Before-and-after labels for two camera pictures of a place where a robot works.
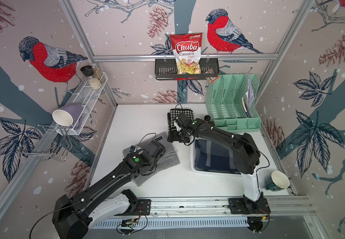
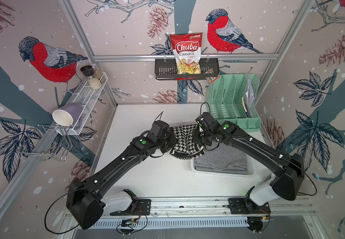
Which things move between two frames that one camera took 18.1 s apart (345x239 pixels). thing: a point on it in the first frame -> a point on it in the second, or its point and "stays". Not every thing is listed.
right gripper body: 181,135 -> 203,137
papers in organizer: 248,101 stays
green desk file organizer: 230,98 stays
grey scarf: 169,159 -> 224,159
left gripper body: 154,164 -> 169,141
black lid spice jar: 88,71 stays
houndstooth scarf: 173,135 -> 186,148
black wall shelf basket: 166,69 stays
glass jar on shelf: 98,73 stays
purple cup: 66,115 stays
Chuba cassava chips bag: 187,48 stays
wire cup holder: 53,140 stays
